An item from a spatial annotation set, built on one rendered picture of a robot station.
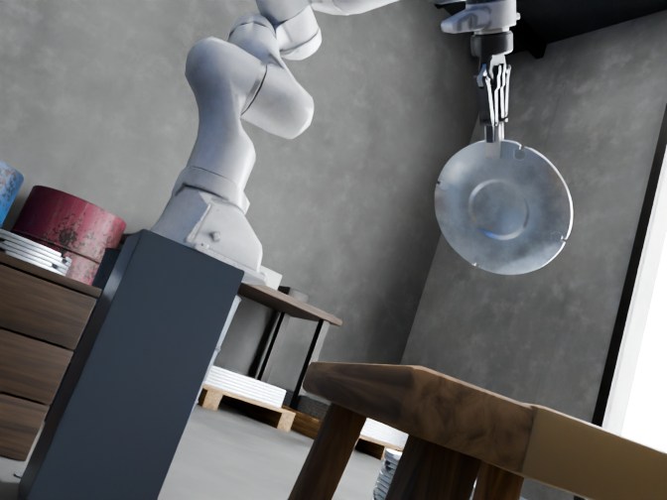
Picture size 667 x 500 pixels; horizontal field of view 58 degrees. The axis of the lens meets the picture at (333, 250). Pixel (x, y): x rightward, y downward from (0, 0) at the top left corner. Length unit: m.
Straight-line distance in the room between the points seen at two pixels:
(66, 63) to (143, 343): 3.69
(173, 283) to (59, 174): 3.46
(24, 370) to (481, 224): 0.95
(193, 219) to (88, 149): 3.48
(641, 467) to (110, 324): 0.80
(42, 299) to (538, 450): 1.11
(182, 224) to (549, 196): 0.69
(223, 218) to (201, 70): 0.26
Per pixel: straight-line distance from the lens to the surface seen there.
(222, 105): 1.10
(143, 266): 0.99
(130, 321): 0.99
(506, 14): 1.18
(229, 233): 1.05
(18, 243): 1.34
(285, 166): 5.12
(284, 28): 1.41
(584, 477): 0.31
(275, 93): 1.14
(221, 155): 1.08
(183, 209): 1.05
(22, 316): 1.29
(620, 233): 5.19
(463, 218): 1.32
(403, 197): 5.93
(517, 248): 1.30
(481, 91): 1.18
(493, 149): 1.24
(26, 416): 1.32
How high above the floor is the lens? 0.30
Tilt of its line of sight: 13 degrees up
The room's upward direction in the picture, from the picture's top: 19 degrees clockwise
